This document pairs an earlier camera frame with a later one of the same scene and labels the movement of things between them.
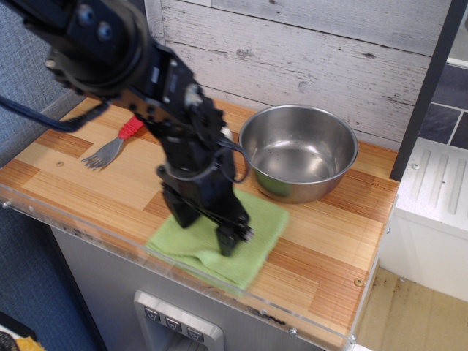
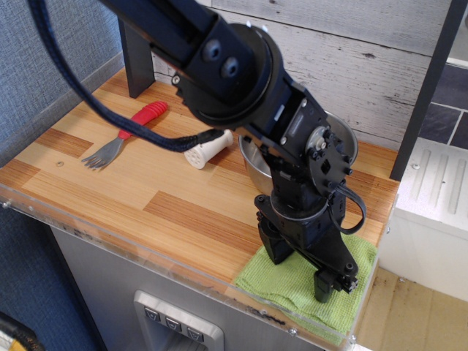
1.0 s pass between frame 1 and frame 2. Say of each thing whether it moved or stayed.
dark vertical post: stayed
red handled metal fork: stayed
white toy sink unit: stayed
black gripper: moved
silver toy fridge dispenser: stayed
